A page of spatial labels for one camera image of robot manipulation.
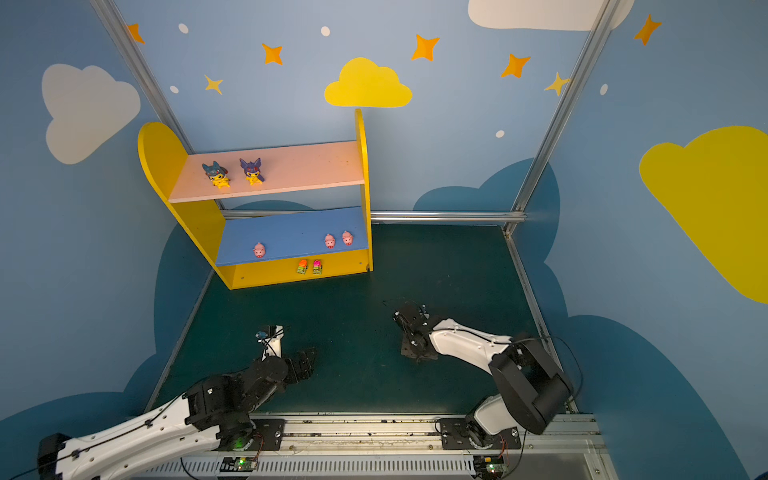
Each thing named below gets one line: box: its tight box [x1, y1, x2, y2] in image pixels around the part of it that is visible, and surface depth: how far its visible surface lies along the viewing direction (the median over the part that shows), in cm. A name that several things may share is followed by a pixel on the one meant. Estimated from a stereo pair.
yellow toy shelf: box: [138, 109, 374, 290], surface depth 89 cm
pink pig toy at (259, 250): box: [252, 242, 266, 258], surface depth 95 cm
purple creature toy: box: [240, 157, 265, 185], surface depth 73 cm
